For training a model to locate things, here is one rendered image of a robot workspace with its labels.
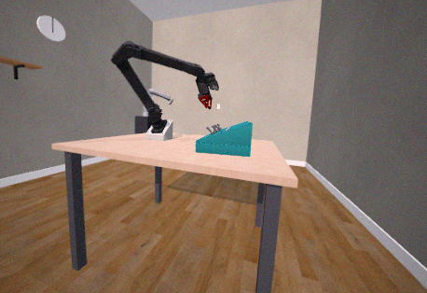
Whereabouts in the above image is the teal control panel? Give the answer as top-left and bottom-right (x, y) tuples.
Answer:
(196, 121), (253, 157)

